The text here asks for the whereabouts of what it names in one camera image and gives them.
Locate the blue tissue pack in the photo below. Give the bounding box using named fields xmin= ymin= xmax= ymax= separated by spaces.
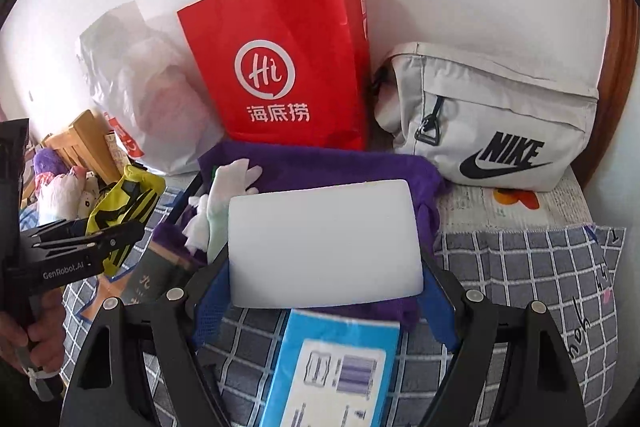
xmin=260 ymin=308 xmax=403 ymax=427

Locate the white plush toy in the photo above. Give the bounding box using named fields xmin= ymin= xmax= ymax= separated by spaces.
xmin=35 ymin=167 xmax=106 ymax=228

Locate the red paper bag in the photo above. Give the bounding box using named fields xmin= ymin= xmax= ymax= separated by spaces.
xmin=176 ymin=0 xmax=373 ymax=152

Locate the white sock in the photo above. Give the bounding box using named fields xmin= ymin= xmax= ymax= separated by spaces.
xmin=182 ymin=193 xmax=213 ymax=253
xmin=206 ymin=158 xmax=264 ymax=264

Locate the yellow black cloth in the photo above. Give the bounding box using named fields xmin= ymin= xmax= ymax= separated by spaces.
xmin=85 ymin=164 xmax=167 ymax=280

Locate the white rectangular board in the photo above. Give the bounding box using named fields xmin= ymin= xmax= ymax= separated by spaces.
xmin=227 ymin=179 xmax=426 ymax=309

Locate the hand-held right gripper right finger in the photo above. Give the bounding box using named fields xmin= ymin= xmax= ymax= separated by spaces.
xmin=417 ymin=252 xmax=588 ymax=427

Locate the grey waist bag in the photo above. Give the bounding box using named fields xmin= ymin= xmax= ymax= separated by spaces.
xmin=372 ymin=41 xmax=600 ymax=192

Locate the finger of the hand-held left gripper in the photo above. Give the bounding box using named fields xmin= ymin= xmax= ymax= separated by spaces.
xmin=32 ymin=229 xmax=146 ymax=258
xmin=22 ymin=220 xmax=146 ymax=244

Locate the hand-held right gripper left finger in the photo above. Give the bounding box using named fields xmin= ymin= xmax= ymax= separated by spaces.
xmin=62 ymin=254 xmax=231 ymax=427

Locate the light wooden chair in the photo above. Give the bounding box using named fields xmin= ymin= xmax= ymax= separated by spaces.
xmin=42 ymin=109 xmax=123 ymax=188

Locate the purple towel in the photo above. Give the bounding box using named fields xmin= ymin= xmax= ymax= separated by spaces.
xmin=150 ymin=139 xmax=446 ymax=333

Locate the purple plush toy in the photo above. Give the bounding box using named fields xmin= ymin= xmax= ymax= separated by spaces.
xmin=32 ymin=148 xmax=68 ymax=178

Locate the black box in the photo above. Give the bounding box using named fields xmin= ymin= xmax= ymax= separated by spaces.
xmin=122 ymin=239 xmax=201 ymax=308

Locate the cartoon printed bedsheet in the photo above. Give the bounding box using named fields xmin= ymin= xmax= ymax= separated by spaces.
xmin=435 ymin=167 xmax=593 ymax=238

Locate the grey plaid blanket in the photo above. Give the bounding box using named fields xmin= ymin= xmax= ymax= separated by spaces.
xmin=60 ymin=187 xmax=626 ymax=427

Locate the person's left hand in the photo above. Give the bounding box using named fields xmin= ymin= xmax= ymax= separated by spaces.
xmin=0 ymin=292 xmax=66 ymax=365

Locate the white plastic shopping bag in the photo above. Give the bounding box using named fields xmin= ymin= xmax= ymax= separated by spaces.
xmin=75 ymin=1 xmax=226 ymax=176

